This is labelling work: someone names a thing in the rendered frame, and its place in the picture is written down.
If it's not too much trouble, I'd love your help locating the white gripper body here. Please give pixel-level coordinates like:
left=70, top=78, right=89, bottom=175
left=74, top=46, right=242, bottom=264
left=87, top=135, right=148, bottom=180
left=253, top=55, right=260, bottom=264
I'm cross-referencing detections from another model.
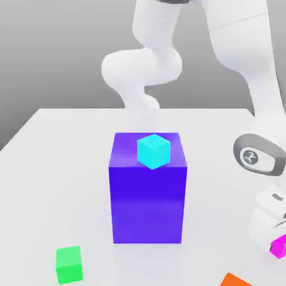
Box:
left=248, top=206, right=286, bottom=249

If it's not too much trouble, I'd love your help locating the small magenta cube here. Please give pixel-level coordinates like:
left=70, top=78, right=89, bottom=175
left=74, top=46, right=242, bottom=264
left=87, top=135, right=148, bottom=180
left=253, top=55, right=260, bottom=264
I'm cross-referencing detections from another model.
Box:
left=269, top=233, right=286, bottom=260

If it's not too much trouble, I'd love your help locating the small orange cube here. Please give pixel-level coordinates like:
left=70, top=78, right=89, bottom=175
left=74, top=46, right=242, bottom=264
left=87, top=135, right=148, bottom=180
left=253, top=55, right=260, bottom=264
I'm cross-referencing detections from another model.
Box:
left=220, top=271, right=254, bottom=286

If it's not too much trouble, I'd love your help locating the small cyan cube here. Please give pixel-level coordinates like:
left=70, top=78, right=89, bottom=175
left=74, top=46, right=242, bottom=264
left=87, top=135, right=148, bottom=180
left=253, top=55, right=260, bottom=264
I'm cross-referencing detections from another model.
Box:
left=136, top=133, right=171, bottom=170

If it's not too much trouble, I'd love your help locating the small green cube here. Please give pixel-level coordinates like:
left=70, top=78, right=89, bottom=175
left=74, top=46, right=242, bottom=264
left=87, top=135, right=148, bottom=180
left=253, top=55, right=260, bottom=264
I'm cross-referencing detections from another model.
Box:
left=55, top=245, right=84, bottom=285

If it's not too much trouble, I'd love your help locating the large purple box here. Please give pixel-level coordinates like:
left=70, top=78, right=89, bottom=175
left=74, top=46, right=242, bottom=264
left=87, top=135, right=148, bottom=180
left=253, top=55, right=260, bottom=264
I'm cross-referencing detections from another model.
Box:
left=108, top=132, right=188, bottom=245

